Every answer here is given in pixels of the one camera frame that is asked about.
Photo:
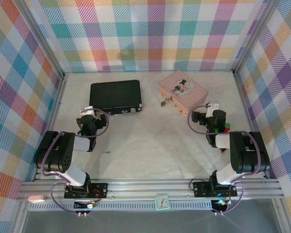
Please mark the pink tin box cartoon couple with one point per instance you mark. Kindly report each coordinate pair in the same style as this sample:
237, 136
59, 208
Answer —
184, 91

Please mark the small metal key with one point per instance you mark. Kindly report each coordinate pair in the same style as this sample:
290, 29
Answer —
107, 152

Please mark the black base plate right arm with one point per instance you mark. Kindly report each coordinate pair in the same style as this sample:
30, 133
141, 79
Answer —
200, 189

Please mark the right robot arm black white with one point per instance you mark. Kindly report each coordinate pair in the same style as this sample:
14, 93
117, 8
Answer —
247, 155

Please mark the black base plate left arm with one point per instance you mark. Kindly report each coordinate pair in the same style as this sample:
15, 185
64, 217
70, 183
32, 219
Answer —
99, 190

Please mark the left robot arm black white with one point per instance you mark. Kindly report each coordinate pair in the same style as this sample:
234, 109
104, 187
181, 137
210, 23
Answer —
51, 155

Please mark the red green toy block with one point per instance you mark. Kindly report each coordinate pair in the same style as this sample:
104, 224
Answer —
228, 128

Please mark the black hard case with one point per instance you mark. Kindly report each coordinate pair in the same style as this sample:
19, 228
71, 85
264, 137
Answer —
115, 97

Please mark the black connector board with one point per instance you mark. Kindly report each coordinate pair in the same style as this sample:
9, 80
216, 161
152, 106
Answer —
220, 206
81, 205

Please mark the teal square clock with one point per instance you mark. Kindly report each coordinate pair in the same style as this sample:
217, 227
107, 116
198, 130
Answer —
162, 202

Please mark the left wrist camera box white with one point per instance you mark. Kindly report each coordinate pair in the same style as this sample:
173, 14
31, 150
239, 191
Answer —
86, 111

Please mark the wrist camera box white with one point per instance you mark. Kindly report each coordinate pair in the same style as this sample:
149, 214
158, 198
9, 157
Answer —
213, 108
86, 111

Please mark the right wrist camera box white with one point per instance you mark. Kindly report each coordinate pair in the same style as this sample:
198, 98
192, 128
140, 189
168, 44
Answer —
213, 108

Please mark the aluminium side rail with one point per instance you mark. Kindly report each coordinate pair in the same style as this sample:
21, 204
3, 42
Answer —
55, 109
246, 109

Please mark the thin aluminium rail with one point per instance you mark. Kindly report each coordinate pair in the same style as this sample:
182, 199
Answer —
148, 71

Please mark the aluminium frame rail wide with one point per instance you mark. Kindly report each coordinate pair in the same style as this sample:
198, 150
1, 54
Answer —
148, 188

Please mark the aluminium frame post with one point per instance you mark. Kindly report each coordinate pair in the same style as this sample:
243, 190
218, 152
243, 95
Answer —
255, 36
42, 38

